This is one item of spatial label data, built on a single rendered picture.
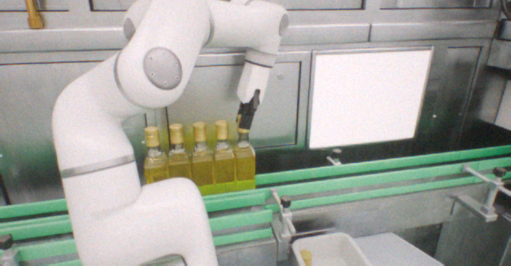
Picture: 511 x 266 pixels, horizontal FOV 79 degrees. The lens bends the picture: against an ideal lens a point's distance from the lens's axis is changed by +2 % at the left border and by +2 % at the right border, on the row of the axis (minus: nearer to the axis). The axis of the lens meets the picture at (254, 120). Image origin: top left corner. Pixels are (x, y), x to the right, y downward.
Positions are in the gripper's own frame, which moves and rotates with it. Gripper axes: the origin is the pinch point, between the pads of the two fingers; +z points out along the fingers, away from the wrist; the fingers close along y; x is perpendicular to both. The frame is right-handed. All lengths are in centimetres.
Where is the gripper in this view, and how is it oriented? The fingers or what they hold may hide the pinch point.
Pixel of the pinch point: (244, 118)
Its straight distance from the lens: 81.1
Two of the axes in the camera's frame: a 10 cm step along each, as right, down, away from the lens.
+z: -2.5, 9.2, 3.0
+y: 2.2, 3.5, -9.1
